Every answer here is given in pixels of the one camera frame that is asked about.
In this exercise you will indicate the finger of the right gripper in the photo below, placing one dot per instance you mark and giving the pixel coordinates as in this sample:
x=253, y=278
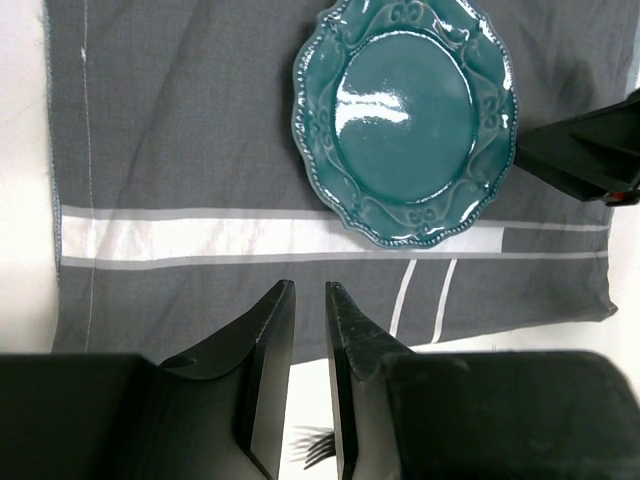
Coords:
x=591, y=157

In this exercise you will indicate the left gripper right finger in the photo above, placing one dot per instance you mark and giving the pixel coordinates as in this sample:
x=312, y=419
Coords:
x=372, y=409

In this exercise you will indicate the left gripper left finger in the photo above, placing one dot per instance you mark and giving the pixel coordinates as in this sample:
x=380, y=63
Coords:
x=228, y=418

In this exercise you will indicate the dark metal fork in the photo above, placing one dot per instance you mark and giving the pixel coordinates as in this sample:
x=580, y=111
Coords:
x=311, y=445

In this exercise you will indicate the grey striped cloth placemat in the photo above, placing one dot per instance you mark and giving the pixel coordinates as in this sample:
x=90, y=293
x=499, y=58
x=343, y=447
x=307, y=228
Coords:
x=182, y=197

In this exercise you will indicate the teal ceramic plate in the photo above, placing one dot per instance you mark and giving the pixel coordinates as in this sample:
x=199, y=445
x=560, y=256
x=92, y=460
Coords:
x=405, y=114

